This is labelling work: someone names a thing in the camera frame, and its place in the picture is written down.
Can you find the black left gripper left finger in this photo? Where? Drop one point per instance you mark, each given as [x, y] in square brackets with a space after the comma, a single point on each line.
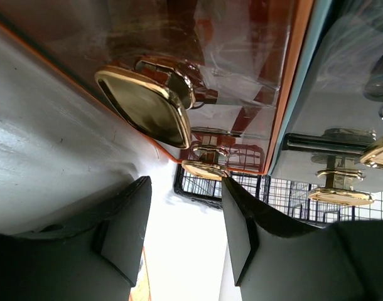
[94, 255]

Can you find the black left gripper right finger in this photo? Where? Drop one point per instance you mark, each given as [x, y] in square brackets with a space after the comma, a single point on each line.
[276, 257]

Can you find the orange highlighter marker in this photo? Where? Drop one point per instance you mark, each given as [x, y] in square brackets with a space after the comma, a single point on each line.
[142, 290]

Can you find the teal wooden drawer box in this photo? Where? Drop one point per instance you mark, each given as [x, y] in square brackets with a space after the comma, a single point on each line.
[328, 125]

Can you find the black wire mesh organizer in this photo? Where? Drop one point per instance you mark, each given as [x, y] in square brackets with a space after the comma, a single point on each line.
[289, 197]

